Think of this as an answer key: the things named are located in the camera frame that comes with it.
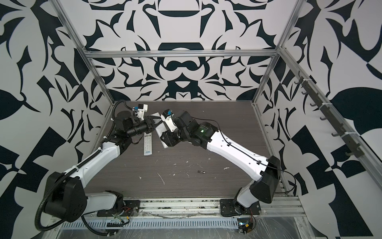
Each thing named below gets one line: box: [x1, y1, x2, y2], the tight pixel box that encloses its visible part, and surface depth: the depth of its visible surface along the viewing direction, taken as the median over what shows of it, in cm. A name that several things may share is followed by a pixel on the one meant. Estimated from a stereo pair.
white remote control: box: [143, 131, 153, 156], surface depth 95 cm
